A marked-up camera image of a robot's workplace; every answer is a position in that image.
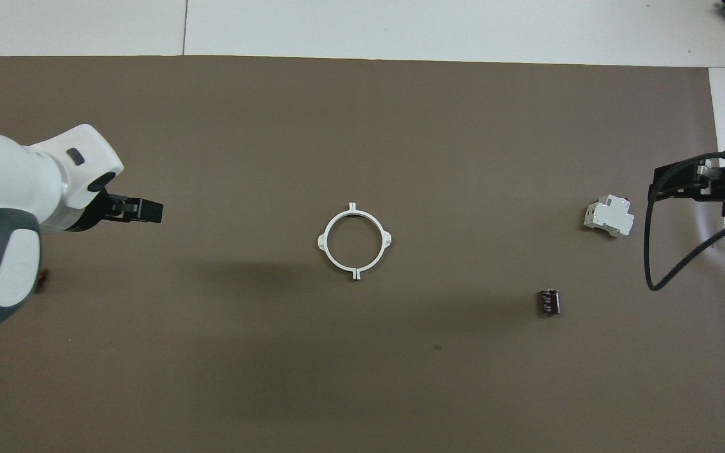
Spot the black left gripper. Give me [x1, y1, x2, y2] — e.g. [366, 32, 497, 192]
[62, 187, 164, 233]

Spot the white half ring pipe clamp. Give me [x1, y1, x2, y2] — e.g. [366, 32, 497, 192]
[351, 202, 394, 281]
[317, 202, 357, 281]

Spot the white circuit breaker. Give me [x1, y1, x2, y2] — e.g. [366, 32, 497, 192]
[582, 194, 636, 238]

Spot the small dark connector block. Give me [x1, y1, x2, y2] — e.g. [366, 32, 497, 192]
[537, 288, 562, 317]

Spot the brown table mat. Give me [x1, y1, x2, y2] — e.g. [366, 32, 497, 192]
[0, 55, 725, 453]

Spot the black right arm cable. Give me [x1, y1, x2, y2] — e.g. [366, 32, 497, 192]
[644, 150, 725, 292]

